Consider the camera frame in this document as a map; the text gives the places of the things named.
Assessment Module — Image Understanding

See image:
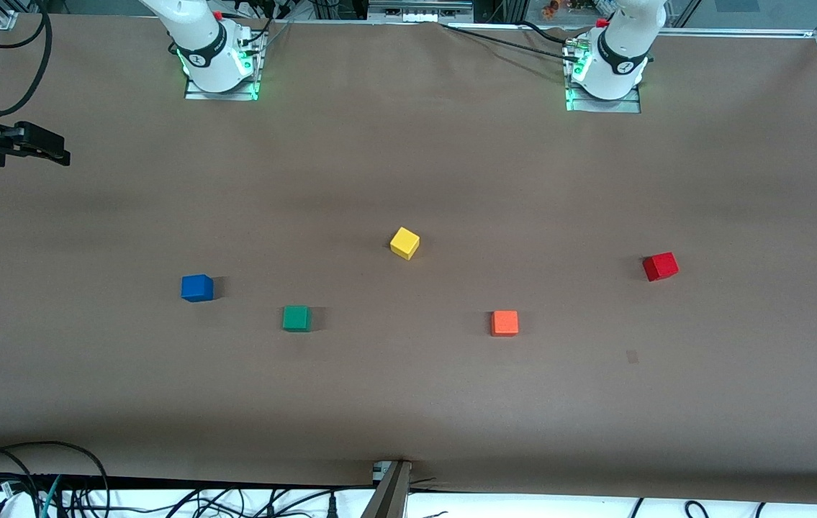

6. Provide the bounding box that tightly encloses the red cube block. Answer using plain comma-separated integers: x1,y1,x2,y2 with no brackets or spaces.
642,252,680,282

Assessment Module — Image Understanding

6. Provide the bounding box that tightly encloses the blue cube block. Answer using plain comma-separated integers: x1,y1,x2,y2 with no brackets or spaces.
181,274,215,303

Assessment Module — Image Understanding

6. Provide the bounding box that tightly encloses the green cube block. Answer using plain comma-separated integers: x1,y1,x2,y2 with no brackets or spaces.
281,305,312,333

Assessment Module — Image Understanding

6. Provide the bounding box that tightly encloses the yellow cube block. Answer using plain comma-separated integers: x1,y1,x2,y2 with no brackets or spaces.
389,227,421,260

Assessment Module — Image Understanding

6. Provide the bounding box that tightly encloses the grey power strip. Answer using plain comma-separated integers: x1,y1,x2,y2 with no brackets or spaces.
369,0,474,24

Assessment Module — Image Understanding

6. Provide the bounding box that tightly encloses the brown table cover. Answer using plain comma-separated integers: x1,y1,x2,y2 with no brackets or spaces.
0,13,817,504

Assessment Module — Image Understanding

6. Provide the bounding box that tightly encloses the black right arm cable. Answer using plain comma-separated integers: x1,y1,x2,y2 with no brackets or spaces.
0,0,53,117

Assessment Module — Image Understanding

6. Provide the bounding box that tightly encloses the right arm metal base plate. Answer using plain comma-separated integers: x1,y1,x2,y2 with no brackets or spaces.
184,32,263,101

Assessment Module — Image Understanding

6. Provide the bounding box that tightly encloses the aluminium frame rail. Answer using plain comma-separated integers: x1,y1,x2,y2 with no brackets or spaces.
667,27,817,38

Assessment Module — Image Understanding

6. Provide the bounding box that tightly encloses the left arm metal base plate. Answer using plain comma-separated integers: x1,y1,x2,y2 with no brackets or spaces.
565,40,643,114

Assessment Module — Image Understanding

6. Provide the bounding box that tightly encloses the black looped cable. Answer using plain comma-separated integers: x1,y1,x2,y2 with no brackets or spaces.
0,440,111,518

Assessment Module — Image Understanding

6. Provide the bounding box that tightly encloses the teal cable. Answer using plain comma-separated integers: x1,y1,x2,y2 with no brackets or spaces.
37,475,63,518

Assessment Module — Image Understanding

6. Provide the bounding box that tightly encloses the short black base cable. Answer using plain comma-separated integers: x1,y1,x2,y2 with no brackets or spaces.
520,20,578,47

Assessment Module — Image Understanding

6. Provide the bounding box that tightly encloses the long black base cable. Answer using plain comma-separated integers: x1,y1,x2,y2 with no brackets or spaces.
441,24,576,62

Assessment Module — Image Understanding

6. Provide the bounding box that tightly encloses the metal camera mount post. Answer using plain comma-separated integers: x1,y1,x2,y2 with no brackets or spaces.
361,460,413,518

